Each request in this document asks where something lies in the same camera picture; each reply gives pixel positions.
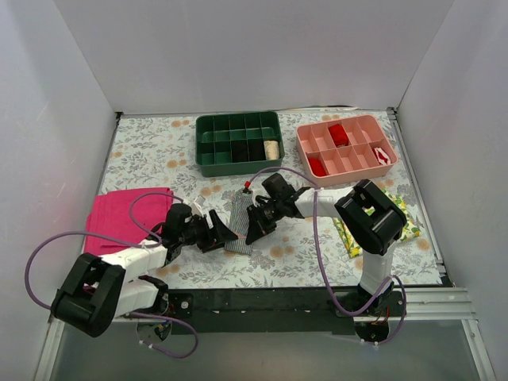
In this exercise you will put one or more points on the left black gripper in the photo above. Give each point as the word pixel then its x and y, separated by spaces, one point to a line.
pixel 205 235

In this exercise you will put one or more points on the black rolled cloth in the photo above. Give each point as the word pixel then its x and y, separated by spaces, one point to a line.
pixel 256 150
pixel 239 151

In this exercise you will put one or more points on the red rolled cloth upper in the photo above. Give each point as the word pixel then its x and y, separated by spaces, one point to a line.
pixel 338 135

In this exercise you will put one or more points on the black metal base rail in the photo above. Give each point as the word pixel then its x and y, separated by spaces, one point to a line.
pixel 267 310

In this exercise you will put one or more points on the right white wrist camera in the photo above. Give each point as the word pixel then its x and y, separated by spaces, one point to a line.
pixel 252 191

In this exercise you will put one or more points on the pink divided organizer tray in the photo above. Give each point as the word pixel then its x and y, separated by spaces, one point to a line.
pixel 350 163

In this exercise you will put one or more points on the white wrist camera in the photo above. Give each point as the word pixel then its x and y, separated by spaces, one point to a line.
pixel 197 206
pixel 252 191

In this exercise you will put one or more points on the red rolled cloth lower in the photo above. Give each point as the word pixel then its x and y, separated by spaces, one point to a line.
pixel 317 167

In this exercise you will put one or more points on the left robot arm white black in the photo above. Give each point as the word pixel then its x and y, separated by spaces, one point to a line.
pixel 99 289

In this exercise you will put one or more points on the green divided organizer tray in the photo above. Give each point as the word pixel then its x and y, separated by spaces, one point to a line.
pixel 214 134

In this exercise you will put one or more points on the red white rolled cloth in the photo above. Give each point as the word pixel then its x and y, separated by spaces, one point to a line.
pixel 381 156

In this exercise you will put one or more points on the lemon print folded cloth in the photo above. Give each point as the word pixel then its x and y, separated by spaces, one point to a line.
pixel 409 231

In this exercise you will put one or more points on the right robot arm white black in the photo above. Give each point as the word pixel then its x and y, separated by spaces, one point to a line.
pixel 375 222

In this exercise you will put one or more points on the grey striped boxer underwear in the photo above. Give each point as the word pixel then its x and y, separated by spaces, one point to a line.
pixel 239 222

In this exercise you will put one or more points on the pink folded cloth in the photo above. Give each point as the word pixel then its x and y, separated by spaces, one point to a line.
pixel 110 217

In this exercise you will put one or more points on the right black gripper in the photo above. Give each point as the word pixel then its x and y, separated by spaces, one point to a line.
pixel 261 215

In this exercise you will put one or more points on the beige rolled sock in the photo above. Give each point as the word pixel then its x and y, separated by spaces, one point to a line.
pixel 271 150

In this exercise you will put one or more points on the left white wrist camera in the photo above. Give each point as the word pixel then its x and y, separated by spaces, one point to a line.
pixel 197 206

